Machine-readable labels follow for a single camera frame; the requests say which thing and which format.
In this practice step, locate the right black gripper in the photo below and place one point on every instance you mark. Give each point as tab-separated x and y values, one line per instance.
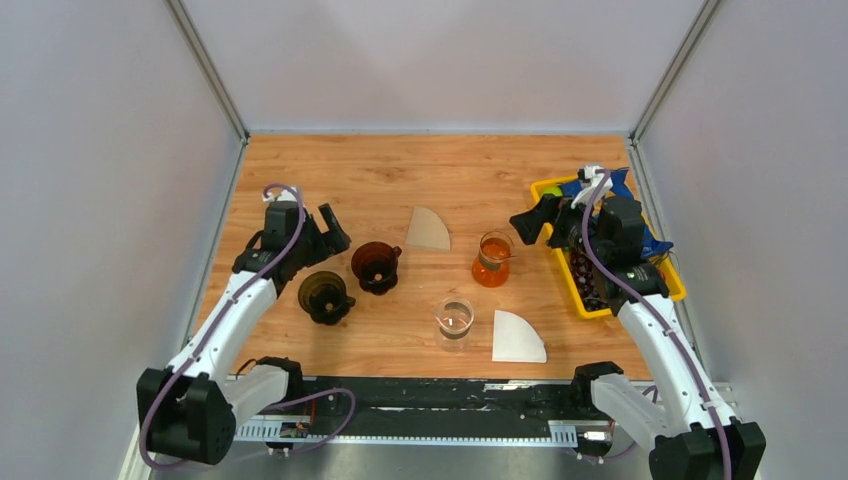
564	213

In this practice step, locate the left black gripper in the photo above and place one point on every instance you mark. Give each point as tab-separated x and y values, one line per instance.
332	242

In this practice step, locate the brown plastic coffee dripper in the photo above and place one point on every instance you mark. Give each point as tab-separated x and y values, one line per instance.
375	266

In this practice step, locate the white paper coffee filter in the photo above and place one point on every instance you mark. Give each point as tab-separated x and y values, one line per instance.
515	340

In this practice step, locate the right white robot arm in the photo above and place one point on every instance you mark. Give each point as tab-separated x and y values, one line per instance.
693	433

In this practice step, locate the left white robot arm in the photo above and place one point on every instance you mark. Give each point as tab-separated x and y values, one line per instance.
189	411

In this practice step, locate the olive plastic coffee dripper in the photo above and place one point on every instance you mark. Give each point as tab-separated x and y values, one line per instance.
323	296

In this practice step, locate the brown paper coffee filter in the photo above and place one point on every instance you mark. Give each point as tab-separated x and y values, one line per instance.
426	230

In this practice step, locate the yellow plastic tray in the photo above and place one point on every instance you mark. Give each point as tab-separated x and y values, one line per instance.
571	185

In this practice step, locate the green lime upper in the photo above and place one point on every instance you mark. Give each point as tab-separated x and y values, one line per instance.
554	191

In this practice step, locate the orange glass carafe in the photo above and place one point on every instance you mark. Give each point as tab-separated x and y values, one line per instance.
490	267

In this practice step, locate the dark grape bunch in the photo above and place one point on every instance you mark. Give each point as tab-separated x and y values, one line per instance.
581	269

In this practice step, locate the clear glass beaker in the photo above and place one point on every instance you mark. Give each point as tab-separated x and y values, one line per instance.
454	318

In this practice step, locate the blue chips bag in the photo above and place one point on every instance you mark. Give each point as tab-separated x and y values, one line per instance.
651	245

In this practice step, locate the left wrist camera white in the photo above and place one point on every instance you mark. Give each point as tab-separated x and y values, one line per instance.
280	192

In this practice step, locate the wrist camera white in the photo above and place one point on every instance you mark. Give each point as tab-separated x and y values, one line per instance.
596	181
280	192

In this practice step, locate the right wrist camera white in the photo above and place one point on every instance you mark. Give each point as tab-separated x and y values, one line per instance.
596	181

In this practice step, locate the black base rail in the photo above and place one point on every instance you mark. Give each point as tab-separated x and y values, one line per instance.
491	410

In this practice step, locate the aluminium frame post left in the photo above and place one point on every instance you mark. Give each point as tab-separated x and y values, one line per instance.
191	34

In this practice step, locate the aluminium frame post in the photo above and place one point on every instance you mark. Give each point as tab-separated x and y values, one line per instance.
691	39
191	34

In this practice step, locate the aluminium frame post right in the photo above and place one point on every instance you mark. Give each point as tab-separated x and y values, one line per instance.
691	39

